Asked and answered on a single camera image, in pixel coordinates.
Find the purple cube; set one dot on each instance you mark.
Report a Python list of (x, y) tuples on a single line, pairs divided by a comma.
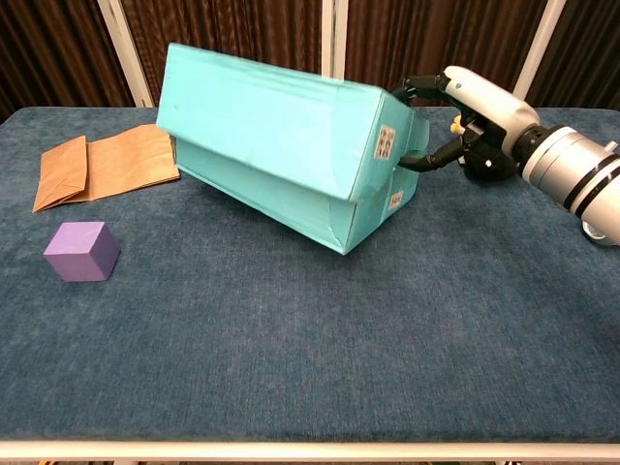
[(77, 252)]

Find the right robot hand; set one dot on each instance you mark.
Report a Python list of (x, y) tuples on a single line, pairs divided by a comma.
[(489, 104)]

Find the teal cardboard box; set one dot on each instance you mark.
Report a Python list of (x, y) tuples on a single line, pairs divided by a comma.
[(271, 126)]

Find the brown ribbed partition panel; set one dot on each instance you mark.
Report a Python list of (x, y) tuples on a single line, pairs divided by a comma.
[(232, 24), (48, 48), (591, 48), (426, 34)]

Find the brown paper bag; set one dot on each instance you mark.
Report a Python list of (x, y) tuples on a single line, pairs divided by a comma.
[(121, 164)]

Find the blue table mat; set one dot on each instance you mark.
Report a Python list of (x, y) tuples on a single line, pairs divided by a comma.
[(290, 339)]

